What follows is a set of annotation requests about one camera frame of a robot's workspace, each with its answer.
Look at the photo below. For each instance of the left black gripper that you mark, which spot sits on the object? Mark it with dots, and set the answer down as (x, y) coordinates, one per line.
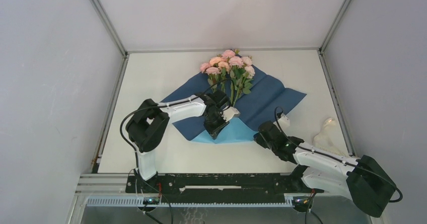
(214, 131)

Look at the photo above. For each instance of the white printed ribbon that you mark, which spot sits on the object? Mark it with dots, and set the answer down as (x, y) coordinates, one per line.
(330, 138)

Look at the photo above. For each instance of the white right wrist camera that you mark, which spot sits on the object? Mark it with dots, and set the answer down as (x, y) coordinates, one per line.
(283, 121)

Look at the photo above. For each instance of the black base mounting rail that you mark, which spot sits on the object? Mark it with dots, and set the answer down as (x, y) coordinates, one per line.
(240, 188)

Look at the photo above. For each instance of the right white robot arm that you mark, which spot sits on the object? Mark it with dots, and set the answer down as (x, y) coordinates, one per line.
(361, 180)

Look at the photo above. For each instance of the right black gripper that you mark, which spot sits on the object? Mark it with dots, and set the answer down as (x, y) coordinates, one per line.
(258, 138)

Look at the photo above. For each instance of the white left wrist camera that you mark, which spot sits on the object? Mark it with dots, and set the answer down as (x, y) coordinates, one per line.
(230, 113)

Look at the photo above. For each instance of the blue wrapping paper sheet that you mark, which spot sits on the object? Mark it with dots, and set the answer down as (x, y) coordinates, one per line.
(266, 94)

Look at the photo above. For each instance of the left circuit board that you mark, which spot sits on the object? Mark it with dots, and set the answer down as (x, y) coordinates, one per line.
(151, 201)

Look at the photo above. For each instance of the pink flower bunch stem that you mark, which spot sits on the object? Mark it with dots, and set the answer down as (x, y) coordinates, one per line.
(243, 73)

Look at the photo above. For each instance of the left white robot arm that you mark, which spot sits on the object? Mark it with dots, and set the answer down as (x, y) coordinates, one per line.
(144, 128)

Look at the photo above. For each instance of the white slotted cable duct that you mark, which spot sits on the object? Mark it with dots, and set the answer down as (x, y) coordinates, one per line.
(132, 201)

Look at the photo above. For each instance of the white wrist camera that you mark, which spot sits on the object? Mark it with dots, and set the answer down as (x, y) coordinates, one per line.
(230, 113)
(283, 121)

